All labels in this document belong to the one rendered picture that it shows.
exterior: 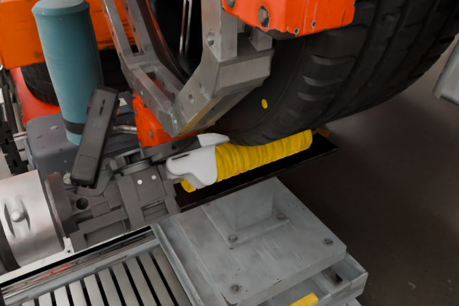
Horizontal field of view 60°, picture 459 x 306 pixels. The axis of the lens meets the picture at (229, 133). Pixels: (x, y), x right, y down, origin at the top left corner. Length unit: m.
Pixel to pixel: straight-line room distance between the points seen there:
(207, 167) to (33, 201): 0.19
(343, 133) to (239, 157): 1.10
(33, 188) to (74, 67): 0.33
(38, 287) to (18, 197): 0.73
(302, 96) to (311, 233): 0.56
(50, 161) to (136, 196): 0.56
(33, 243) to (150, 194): 0.12
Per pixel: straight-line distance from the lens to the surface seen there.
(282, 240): 0.93
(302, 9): 0.30
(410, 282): 1.23
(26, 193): 0.43
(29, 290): 1.15
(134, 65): 0.76
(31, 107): 1.45
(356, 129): 1.76
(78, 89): 0.74
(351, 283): 0.96
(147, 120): 0.68
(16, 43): 1.07
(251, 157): 0.66
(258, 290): 0.85
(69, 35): 0.70
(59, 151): 0.97
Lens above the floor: 0.92
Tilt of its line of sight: 34 degrees down
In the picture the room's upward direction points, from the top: straight up
